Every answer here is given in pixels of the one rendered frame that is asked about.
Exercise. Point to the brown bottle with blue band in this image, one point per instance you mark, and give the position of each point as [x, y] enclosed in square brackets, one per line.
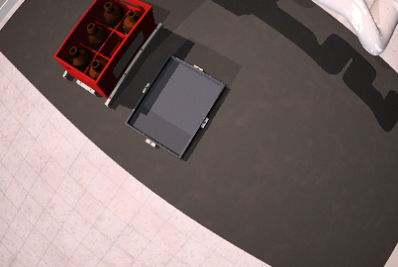
[96, 36]

